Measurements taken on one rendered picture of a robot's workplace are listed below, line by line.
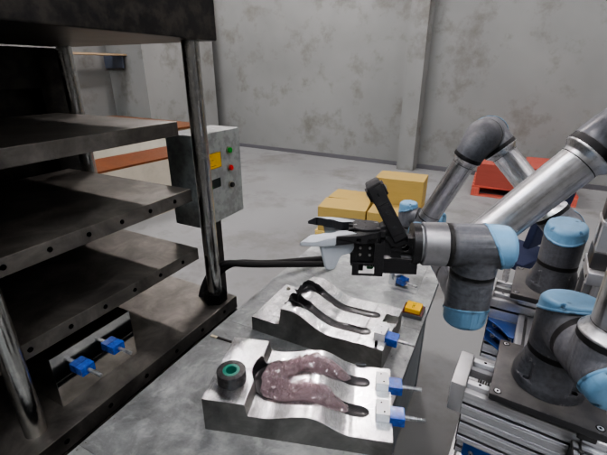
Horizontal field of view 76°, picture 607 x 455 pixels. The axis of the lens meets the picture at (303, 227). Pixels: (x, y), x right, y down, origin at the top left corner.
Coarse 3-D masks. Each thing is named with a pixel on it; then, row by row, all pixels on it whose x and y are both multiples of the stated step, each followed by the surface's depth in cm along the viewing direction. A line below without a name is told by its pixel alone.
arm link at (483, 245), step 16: (448, 224) 65; (464, 224) 65; (480, 224) 65; (496, 224) 65; (464, 240) 62; (480, 240) 62; (496, 240) 62; (512, 240) 62; (464, 256) 63; (480, 256) 62; (496, 256) 62; (512, 256) 62; (464, 272) 65; (480, 272) 63; (496, 272) 65
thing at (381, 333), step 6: (378, 324) 130; (378, 330) 127; (384, 330) 127; (378, 336) 126; (384, 336) 125; (390, 336) 127; (396, 336) 127; (390, 342) 126; (396, 342) 125; (402, 342) 125
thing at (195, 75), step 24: (192, 48) 128; (72, 72) 161; (192, 72) 131; (72, 96) 163; (192, 96) 134; (192, 120) 137; (192, 144) 141; (96, 168) 178; (216, 240) 157; (216, 264) 159; (216, 288) 163
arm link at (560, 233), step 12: (552, 228) 121; (564, 228) 119; (576, 228) 118; (588, 228) 118; (552, 240) 121; (564, 240) 118; (576, 240) 117; (540, 252) 126; (552, 252) 121; (564, 252) 119; (576, 252) 118; (552, 264) 122; (564, 264) 120; (576, 264) 120
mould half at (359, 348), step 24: (336, 288) 153; (264, 312) 146; (288, 312) 135; (336, 312) 142; (384, 312) 141; (288, 336) 139; (312, 336) 134; (336, 336) 130; (360, 336) 129; (360, 360) 128; (384, 360) 128
